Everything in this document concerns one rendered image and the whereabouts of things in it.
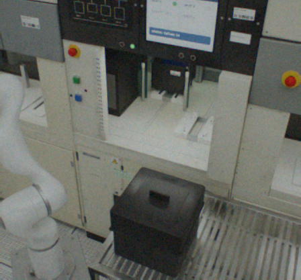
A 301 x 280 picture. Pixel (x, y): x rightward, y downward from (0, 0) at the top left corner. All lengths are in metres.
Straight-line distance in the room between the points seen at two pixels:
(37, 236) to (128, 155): 0.77
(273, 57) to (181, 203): 0.64
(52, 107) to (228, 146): 0.95
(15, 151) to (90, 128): 0.80
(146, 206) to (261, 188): 0.61
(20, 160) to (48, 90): 0.81
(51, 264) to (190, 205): 0.55
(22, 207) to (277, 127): 1.01
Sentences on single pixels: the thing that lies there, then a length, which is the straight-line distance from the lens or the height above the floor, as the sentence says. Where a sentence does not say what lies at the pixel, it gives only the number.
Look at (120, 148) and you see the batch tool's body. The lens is 1.95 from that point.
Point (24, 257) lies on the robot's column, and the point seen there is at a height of 0.76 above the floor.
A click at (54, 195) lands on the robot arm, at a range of 1.29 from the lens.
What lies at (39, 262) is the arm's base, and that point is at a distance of 1.48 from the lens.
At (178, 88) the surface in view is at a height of 0.97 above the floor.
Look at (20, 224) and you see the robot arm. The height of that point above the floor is 1.13.
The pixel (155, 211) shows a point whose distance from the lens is 1.42.
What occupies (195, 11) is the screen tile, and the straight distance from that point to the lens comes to 1.47.
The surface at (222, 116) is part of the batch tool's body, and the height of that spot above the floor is 1.22.
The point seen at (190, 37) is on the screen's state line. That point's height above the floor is 1.51.
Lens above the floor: 2.06
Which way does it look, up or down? 34 degrees down
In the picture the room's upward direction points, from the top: 1 degrees clockwise
